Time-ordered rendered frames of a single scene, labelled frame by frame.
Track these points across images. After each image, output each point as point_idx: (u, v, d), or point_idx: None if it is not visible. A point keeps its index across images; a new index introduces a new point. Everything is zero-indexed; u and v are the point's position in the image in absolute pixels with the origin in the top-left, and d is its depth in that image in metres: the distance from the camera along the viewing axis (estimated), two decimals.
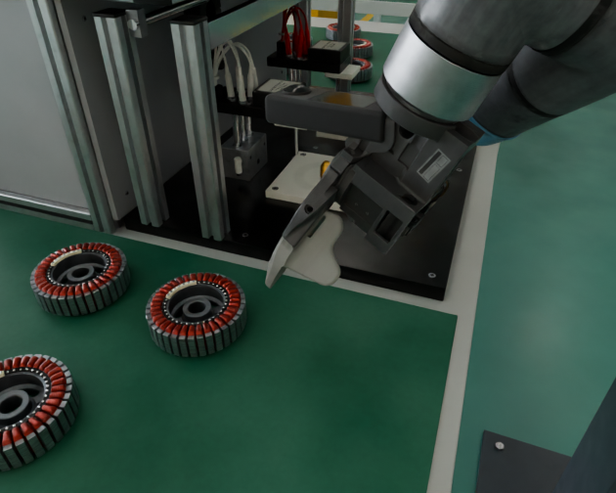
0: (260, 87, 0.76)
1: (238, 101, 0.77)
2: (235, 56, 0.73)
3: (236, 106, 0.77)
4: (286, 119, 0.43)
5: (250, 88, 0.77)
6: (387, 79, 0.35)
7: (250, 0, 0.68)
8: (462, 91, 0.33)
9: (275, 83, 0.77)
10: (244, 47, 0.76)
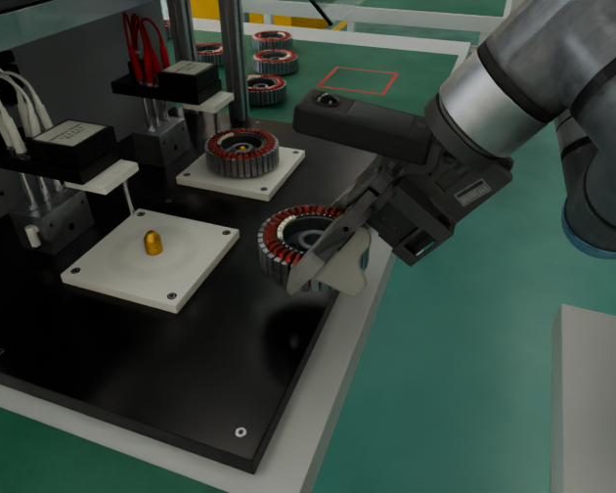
0: (42, 134, 0.54)
1: (15, 153, 0.55)
2: None
3: (11, 159, 0.55)
4: (318, 132, 0.41)
5: (34, 134, 0.56)
6: (451, 114, 0.36)
7: None
8: (523, 135, 0.36)
9: (67, 127, 0.55)
10: (20, 78, 0.54)
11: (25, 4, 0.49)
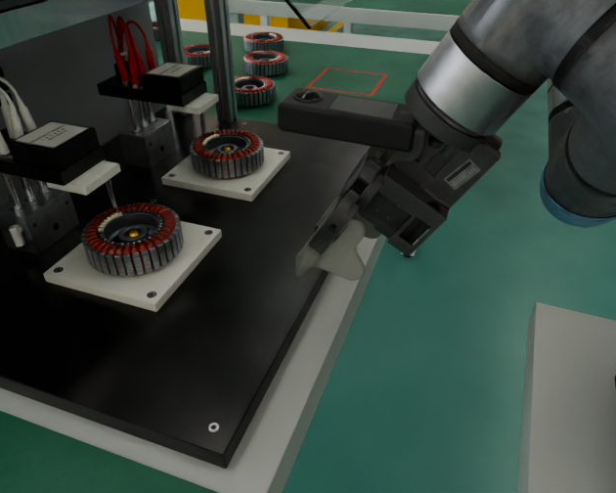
0: (23, 136, 0.55)
1: None
2: None
3: None
4: (303, 128, 0.42)
5: (17, 136, 0.56)
6: (429, 96, 0.36)
7: None
8: (505, 110, 0.35)
9: (50, 129, 0.56)
10: (3, 80, 0.55)
11: (6, 8, 0.50)
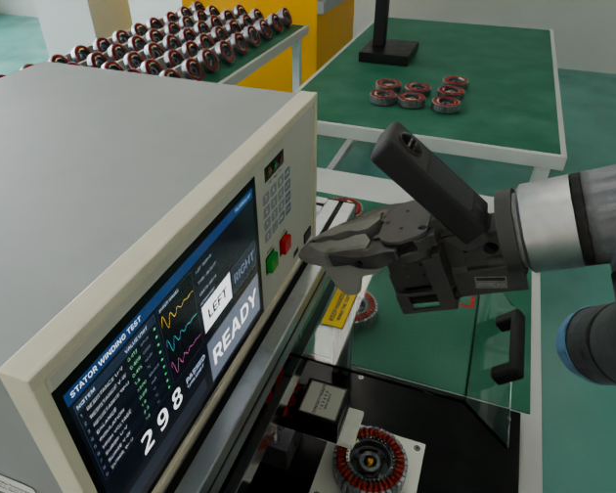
0: None
1: None
2: None
3: None
4: (393, 173, 0.41)
5: None
6: (522, 226, 0.39)
7: None
8: (564, 268, 0.40)
9: None
10: None
11: None
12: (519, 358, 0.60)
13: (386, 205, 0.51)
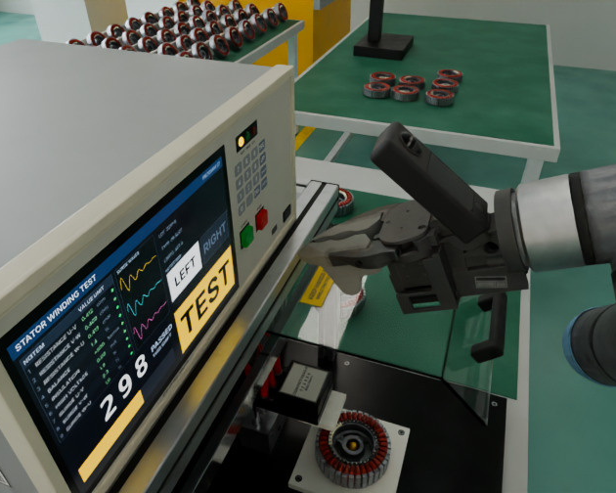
0: None
1: None
2: None
3: None
4: (393, 173, 0.41)
5: None
6: (522, 226, 0.39)
7: None
8: (564, 267, 0.40)
9: None
10: None
11: (193, 470, 0.48)
12: (500, 336, 0.59)
13: (386, 205, 0.51)
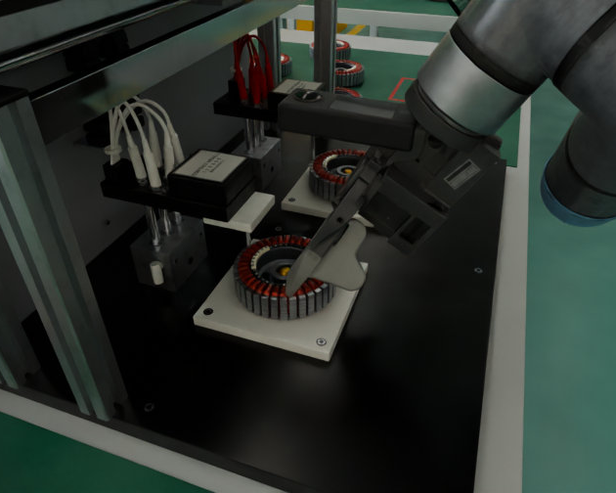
0: (181, 167, 0.50)
1: (149, 186, 0.51)
2: (136, 124, 0.47)
3: (145, 194, 0.51)
4: (302, 128, 0.42)
5: (168, 166, 0.51)
6: (429, 96, 0.36)
7: (150, 42, 0.42)
8: (505, 110, 0.35)
9: (205, 158, 0.51)
10: (157, 106, 0.50)
11: (177, 28, 0.45)
12: None
13: None
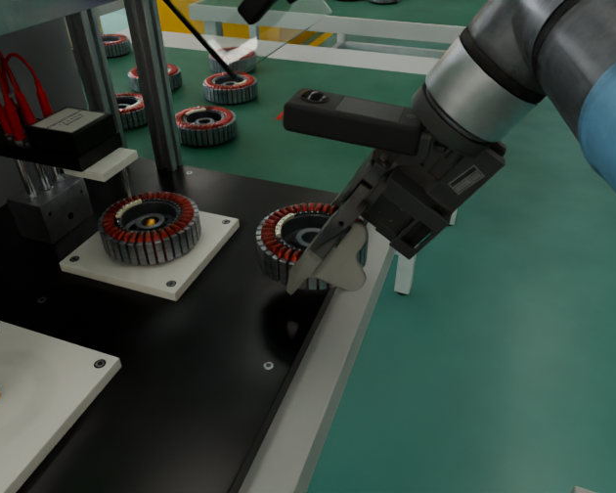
0: None
1: None
2: None
3: None
4: (308, 129, 0.42)
5: None
6: (437, 102, 0.36)
7: None
8: (511, 117, 0.35)
9: None
10: None
11: None
12: None
13: None
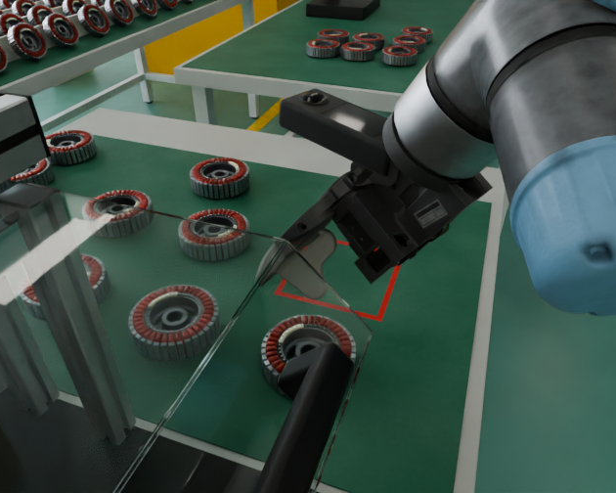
0: None
1: None
2: None
3: None
4: (296, 128, 0.42)
5: None
6: (395, 122, 0.33)
7: None
8: (466, 154, 0.31)
9: None
10: None
11: None
12: None
13: None
